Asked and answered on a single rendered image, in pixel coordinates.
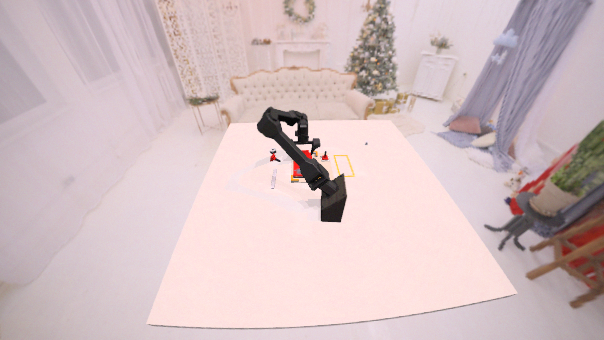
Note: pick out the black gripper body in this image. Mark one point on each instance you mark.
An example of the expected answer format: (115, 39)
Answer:
(303, 139)

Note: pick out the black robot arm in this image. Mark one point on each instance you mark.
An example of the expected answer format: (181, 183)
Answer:
(311, 169)

